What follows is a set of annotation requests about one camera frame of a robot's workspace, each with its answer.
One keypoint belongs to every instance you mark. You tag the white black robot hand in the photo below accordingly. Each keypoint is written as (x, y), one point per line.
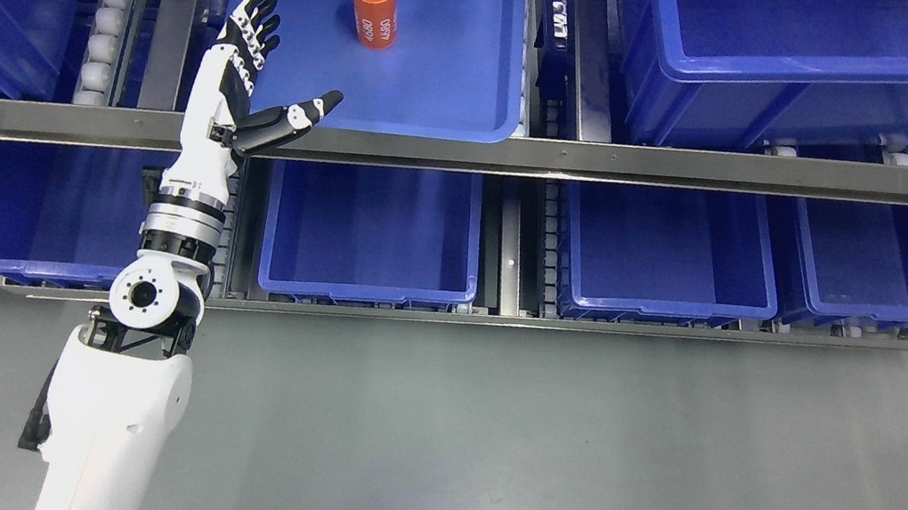
(218, 124)

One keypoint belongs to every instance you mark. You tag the orange cylindrical capacitor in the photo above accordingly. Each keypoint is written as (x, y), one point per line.
(376, 23)

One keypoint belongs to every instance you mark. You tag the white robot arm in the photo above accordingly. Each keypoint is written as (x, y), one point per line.
(123, 379)

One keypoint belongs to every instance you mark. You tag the white roller conveyor strip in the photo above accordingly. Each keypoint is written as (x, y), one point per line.
(103, 50)

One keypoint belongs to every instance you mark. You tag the blue bin lower middle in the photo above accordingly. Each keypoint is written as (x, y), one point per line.
(372, 235)

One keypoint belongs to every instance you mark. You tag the blue bin lower left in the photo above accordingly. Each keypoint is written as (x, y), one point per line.
(69, 216)

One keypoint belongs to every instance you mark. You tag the shallow blue plastic tray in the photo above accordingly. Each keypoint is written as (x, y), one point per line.
(454, 72)

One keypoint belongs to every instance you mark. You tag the blue bin lower right-middle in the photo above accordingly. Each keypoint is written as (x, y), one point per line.
(661, 255)

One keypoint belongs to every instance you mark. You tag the large blue bin top right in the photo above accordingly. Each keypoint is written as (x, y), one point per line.
(734, 74)

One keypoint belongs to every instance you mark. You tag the blue bin lower far right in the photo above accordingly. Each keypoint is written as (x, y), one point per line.
(840, 261)

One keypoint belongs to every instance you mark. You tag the metal shelf rack frame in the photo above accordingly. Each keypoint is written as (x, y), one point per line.
(528, 162)

